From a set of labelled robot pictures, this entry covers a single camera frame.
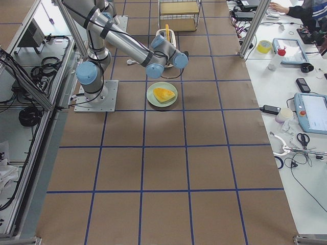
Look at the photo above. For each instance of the person hand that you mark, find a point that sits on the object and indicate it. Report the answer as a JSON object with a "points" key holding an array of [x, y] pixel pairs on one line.
{"points": [[279, 8]]}

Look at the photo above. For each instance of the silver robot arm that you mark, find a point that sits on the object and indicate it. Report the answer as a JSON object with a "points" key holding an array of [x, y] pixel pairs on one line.
{"points": [[98, 18]]}

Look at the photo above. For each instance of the white two-slot toaster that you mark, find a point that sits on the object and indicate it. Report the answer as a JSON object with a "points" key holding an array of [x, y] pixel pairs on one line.
{"points": [[172, 38]]}

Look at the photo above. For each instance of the yellow tape roll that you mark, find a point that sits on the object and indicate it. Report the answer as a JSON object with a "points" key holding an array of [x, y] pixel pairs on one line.
{"points": [[264, 46]]}

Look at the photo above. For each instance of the blue teach pendant far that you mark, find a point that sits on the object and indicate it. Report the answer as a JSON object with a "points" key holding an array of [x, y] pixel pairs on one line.
{"points": [[295, 55]]}

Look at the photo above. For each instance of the blue teach pendant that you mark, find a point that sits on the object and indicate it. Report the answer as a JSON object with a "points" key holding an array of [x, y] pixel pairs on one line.
{"points": [[311, 112], [295, 55]]}

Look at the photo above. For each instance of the clear bottle red cap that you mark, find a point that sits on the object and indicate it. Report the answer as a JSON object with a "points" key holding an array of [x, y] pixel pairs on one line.
{"points": [[277, 59]]}

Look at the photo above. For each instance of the grid pattern storage basket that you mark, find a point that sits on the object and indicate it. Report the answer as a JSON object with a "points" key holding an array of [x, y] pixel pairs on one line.
{"points": [[180, 16]]}

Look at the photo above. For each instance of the black power adapter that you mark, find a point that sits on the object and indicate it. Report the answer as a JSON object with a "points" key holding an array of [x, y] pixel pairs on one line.
{"points": [[270, 109]]}

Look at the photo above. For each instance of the paper cup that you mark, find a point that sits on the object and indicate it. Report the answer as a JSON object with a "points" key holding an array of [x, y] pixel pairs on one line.
{"points": [[284, 115]]}

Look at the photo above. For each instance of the yellow bread slice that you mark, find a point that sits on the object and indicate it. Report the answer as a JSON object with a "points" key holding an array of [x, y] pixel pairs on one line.
{"points": [[167, 32]]}

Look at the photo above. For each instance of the blue teach pendant near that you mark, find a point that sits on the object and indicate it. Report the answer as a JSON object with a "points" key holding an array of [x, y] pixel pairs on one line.
{"points": [[311, 112]]}

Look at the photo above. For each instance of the black scissors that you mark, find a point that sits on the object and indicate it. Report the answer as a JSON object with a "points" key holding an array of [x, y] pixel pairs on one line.
{"points": [[303, 139]]}

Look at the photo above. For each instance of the triangular golden pastry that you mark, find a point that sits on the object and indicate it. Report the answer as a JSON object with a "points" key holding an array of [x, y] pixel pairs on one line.
{"points": [[163, 95]]}

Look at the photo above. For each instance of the light green plate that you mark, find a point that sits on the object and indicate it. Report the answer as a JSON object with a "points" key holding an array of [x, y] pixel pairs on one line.
{"points": [[153, 101]]}

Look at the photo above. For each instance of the crumpled white cloth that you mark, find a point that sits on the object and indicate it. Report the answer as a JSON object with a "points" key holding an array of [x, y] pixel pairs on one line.
{"points": [[9, 173]]}

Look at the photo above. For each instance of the aluminium frame post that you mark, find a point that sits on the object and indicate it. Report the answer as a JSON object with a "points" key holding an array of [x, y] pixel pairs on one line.
{"points": [[260, 12]]}

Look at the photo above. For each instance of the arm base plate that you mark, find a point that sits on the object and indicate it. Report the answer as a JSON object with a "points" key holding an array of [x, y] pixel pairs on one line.
{"points": [[121, 21], [94, 103]]}

